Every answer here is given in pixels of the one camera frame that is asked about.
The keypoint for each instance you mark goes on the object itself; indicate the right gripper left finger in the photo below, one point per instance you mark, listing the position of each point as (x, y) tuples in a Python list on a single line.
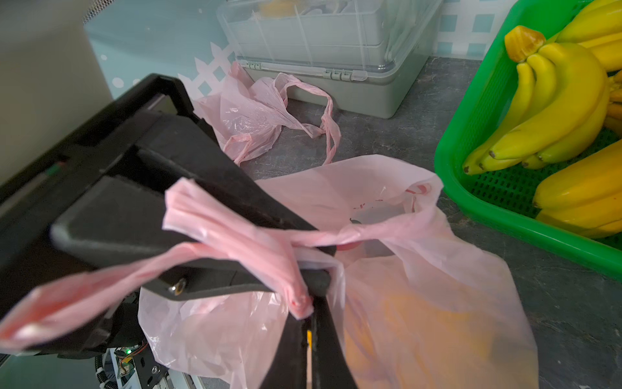
[(289, 367)]

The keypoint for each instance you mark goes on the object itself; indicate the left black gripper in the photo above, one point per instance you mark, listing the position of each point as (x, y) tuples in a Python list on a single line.
[(91, 233)]

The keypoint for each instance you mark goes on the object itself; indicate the pink plastic bag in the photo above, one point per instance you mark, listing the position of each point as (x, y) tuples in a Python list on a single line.
[(415, 306)]

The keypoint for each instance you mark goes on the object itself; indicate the green plastic basket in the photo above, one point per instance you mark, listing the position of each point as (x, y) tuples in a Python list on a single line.
[(502, 199)]

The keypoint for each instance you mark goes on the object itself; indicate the pink plastic bags pile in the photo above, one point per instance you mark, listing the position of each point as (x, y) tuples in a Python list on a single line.
[(248, 116)]

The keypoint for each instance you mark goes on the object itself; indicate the clear plastic storage box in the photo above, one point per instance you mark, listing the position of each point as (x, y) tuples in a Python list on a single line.
[(366, 54)]

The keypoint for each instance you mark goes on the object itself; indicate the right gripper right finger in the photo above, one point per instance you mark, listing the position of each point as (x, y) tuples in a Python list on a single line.
[(328, 363)]

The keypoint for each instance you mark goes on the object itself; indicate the bananas in green basket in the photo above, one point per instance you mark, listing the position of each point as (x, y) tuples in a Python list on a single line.
[(569, 90)]

